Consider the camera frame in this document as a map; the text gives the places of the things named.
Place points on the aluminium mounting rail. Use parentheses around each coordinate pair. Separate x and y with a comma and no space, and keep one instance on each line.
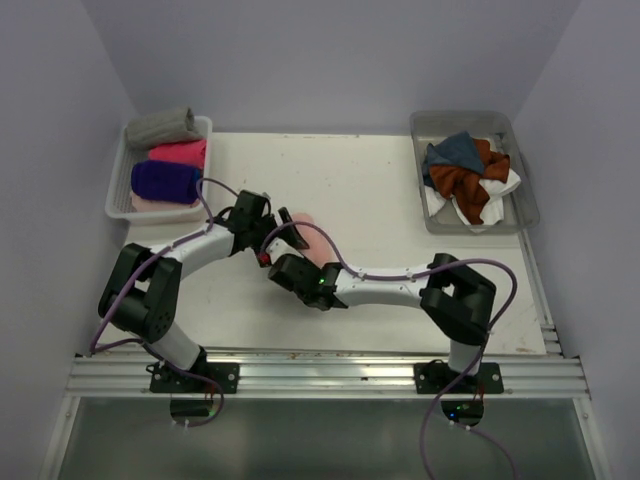
(323,375)

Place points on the light pink towel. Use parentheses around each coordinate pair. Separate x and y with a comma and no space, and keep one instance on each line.
(319,250)

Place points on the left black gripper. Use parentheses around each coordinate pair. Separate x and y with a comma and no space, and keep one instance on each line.
(288,231)

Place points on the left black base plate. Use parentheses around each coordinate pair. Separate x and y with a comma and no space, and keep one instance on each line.
(166,380)

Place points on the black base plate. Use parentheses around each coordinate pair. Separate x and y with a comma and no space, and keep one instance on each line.
(432,377)
(166,380)

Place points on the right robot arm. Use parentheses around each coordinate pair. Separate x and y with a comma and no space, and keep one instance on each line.
(457,299)

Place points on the blue grey towel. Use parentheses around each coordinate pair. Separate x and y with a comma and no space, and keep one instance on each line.
(457,150)

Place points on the purple rolled towel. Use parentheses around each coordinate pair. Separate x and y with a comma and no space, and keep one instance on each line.
(165,181)

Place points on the white cloth in bin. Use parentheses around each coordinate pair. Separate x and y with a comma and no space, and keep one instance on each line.
(491,214)

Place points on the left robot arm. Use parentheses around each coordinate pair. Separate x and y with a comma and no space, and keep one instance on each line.
(142,292)

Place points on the hot pink rolled towel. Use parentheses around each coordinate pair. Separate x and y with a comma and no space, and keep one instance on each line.
(185,153)

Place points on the pale pink rolled towel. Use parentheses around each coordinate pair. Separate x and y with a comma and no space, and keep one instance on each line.
(142,205)

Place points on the brown towel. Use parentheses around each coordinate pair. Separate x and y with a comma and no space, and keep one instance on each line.
(463,184)

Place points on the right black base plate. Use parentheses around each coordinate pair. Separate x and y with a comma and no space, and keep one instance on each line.
(432,377)

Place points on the white plastic basket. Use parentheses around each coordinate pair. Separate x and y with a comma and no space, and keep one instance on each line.
(118,203)

